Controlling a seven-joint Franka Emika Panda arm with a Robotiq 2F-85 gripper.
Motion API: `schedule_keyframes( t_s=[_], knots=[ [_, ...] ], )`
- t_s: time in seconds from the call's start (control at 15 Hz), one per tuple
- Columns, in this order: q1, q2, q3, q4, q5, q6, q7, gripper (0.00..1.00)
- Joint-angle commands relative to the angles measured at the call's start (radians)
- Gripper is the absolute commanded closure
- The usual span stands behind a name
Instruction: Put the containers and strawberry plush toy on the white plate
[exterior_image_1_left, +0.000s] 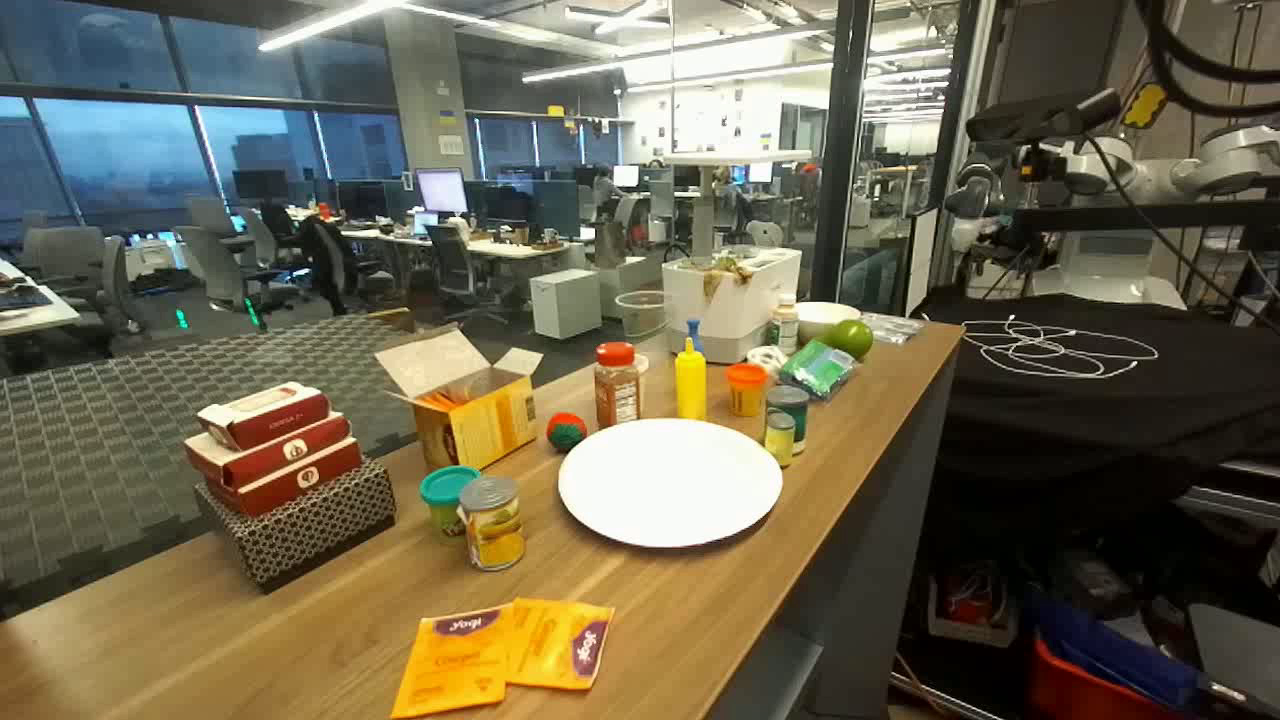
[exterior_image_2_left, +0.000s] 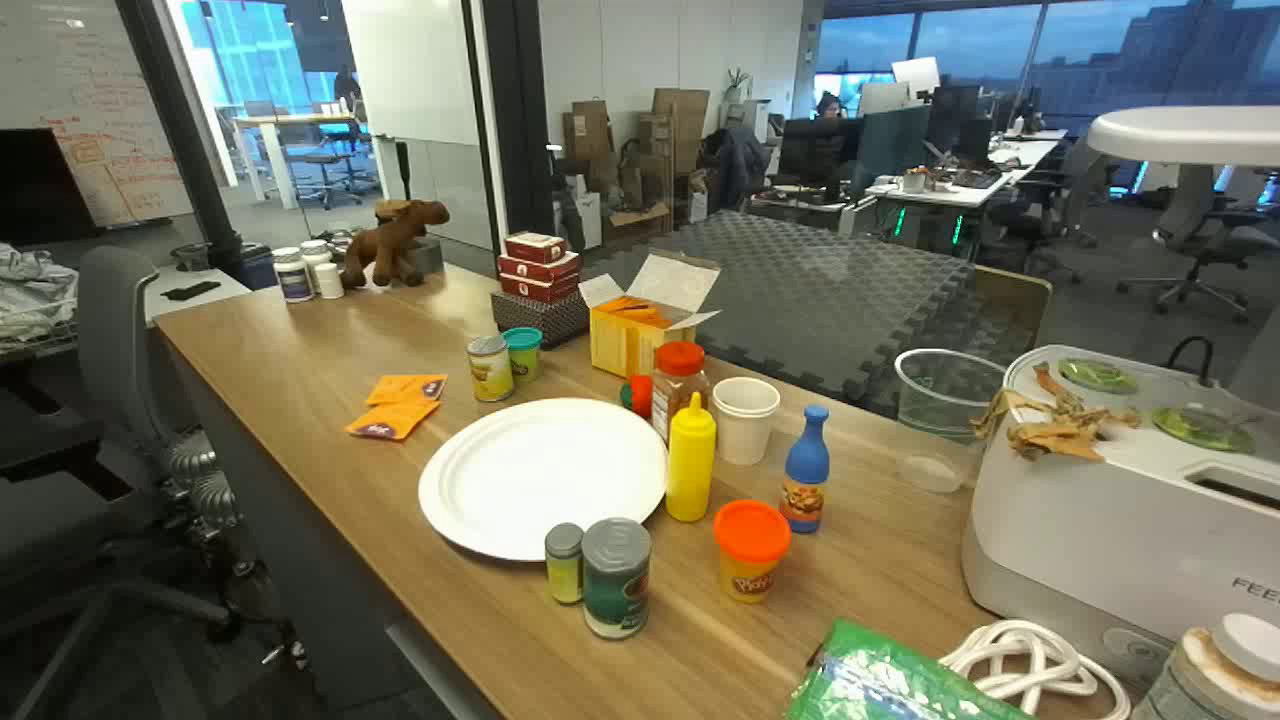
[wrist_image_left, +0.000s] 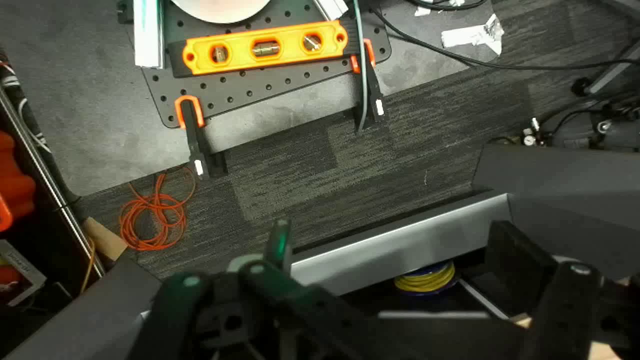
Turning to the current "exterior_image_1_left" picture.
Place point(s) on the large green label can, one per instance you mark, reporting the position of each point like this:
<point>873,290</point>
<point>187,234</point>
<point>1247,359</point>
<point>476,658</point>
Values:
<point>794,404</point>

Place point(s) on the small yellow-green can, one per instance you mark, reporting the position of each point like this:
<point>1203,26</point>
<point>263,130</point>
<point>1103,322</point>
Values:
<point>781,437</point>

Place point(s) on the yellow label tin can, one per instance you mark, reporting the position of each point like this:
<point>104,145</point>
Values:
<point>495,521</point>

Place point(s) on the computer monitor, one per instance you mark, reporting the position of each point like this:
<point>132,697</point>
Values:
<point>442,188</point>

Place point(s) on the top red box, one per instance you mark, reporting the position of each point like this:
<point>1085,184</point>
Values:
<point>267,414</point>

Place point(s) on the bottom red box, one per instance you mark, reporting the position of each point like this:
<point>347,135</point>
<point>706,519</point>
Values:
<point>263,482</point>

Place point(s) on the open yellow cardboard box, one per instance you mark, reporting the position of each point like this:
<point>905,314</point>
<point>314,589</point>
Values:
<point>466,404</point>

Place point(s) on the orange tea packet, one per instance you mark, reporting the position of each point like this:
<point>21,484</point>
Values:
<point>456,660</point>
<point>559,647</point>

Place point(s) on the green snack bag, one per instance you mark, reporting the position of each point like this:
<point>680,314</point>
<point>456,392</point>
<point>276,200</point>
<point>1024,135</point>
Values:
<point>823,368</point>

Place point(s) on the middle red box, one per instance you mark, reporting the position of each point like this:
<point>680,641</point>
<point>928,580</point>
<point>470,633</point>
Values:
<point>267,448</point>

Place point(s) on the red box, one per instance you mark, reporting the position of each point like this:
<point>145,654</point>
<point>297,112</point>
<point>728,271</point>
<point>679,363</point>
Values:
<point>267,448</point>
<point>263,482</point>
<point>267,414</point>

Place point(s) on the white bowl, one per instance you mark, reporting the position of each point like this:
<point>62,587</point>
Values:
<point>823,314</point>

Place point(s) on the left orange tea packet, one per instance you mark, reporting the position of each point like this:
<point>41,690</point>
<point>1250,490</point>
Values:
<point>456,660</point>

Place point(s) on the yellow mustard bottle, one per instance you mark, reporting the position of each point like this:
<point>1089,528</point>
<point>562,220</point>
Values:
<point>691,376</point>

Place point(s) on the teal lid play-doh tub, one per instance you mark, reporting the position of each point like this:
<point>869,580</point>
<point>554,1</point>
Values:
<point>442,497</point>

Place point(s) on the right orange tea packet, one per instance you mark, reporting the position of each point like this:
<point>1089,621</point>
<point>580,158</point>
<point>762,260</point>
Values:
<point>559,647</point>

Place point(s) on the orange lid play-doh tub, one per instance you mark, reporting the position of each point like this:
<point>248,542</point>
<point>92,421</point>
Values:
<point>751,389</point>

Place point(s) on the red lid spice jar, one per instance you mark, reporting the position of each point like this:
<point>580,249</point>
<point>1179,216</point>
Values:
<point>618,380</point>

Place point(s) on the red bin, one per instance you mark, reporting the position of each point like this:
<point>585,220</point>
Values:
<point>1062,690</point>

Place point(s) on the patterned grey box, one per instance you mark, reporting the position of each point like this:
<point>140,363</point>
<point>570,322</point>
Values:
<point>311,528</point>

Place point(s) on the red strawberry plush toy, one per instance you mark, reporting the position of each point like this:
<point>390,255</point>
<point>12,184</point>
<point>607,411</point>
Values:
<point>566,430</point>

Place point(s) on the green apple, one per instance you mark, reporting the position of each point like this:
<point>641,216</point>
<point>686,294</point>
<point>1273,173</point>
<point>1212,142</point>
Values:
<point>851,337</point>

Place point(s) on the white round plate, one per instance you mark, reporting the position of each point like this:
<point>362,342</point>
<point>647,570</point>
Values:
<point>668,482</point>

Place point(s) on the black cloth table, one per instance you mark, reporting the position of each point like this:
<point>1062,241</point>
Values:
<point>1062,392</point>

